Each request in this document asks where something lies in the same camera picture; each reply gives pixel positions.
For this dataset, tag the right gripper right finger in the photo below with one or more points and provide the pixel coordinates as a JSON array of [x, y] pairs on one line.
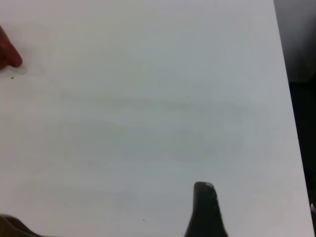
[[206, 212]]

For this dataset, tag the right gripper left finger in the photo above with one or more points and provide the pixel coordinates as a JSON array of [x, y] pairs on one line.
[[12, 227]]

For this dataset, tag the red ceramic mug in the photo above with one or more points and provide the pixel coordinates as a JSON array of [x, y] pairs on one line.
[[8, 51]]

